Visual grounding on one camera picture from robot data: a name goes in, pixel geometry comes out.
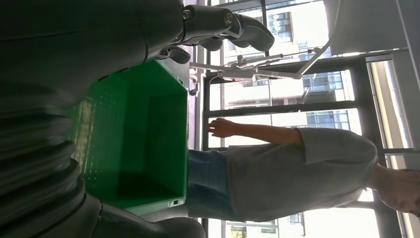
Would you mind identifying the white wheeled lift frame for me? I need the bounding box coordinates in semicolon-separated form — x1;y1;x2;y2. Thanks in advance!
189;41;333;83

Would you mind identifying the green plastic crate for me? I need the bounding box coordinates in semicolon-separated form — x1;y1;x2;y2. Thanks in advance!
67;60;190;218

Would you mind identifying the person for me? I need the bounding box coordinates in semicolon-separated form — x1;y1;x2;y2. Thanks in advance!
187;118;420;223

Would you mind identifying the black window frame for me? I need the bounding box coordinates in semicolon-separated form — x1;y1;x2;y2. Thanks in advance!
201;0;420;238

